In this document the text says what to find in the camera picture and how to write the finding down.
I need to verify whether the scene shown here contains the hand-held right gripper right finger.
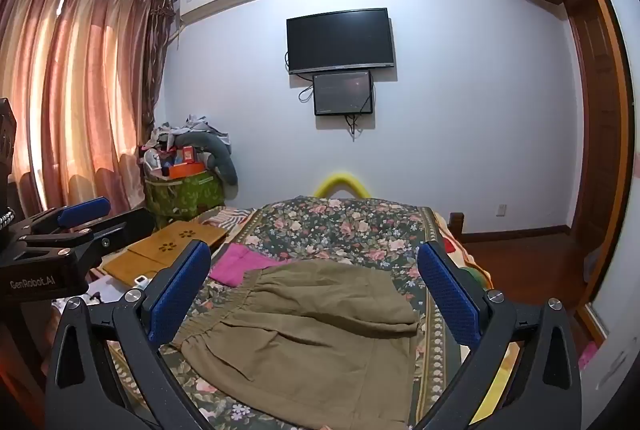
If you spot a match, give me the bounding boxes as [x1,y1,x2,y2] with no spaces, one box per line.
[416,240,583,430]

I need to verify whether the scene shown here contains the grey plush pillow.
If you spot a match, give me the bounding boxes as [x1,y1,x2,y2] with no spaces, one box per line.
[172,130,240,185]

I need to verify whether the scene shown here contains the wooden lap desk board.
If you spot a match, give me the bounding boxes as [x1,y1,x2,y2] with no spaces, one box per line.
[102,220,231,283]

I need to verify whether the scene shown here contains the olive green pants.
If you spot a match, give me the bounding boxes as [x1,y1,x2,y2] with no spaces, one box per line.
[170,258,420,430]

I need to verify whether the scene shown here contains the pile of grey clothes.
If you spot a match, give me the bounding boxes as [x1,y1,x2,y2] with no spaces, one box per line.
[150,112,231,151]

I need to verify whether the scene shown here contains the floral bed blanket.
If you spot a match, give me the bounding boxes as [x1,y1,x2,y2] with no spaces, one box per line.
[107,196,496,430]

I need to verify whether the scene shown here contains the orange box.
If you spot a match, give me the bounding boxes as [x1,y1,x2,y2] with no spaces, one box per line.
[167,162,207,181]

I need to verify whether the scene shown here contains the pink folded garment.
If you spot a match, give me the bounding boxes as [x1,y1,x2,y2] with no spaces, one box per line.
[209,244,292,288]

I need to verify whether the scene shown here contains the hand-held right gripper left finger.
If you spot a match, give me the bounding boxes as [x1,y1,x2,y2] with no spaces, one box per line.
[44,240,213,430]

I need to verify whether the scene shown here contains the colourful fleece blanket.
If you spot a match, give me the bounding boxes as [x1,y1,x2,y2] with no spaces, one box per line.
[432,210,496,288]

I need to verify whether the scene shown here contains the wooden bed post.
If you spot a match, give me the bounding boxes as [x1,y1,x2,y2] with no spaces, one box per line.
[448,211,468,243]

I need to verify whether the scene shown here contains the striped cloth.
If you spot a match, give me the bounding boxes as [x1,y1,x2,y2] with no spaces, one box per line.
[202,206,258,231]

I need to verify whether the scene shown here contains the small black wall monitor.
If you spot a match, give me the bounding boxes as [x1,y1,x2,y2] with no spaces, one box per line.
[313,70,374,117]

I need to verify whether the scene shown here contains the yellow foam tube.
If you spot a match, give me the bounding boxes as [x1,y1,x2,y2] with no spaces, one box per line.
[314,171,368,199]

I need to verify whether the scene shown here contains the pink curtain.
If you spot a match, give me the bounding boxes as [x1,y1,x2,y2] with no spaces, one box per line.
[0,0,173,221]

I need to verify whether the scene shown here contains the black wall television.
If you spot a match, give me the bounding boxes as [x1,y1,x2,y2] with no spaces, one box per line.
[286,8,396,75]

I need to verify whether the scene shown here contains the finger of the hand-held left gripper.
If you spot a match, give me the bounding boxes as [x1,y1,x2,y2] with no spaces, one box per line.
[10,196,112,241]
[20,209,157,271]

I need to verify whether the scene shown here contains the green fabric storage bag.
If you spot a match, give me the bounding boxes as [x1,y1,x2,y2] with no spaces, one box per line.
[144,172,226,231]

